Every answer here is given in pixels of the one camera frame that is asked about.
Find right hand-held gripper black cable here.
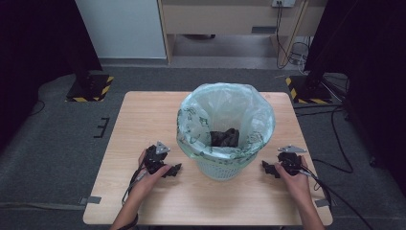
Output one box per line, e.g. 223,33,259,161
299,168,375,230

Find pale green plastic trash bin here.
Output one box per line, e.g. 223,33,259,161
193,151,260,183

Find person's right hand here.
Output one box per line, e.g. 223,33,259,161
274,155,312,200

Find black curtain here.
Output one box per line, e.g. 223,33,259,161
304,0,406,188
0,0,103,151

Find hand-held gripper black cable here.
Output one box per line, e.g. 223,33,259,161
121,161,148,206
299,168,375,230

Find white wall power socket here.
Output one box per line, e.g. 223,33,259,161
271,0,297,9

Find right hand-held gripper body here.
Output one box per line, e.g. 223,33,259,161
276,145,308,176

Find black yellow striped stand base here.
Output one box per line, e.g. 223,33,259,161
284,75,334,105
64,73,115,104

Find person's left hand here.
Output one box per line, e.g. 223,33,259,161
128,149,173,199

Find left hand-held gripper black cable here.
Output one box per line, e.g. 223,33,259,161
121,161,148,206

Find grey tape piece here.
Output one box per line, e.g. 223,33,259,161
79,195,102,206
313,197,331,209

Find crumpled black bag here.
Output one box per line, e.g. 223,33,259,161
209,127,240,149

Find black socket cable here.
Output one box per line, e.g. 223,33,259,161
274,0,311,70

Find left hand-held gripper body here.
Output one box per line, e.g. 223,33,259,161
143,141,171,175

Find translucent green printed trash bag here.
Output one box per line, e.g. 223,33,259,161
175,81,277,161

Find thin black floor cable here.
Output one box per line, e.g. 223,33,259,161
29,100,46,117

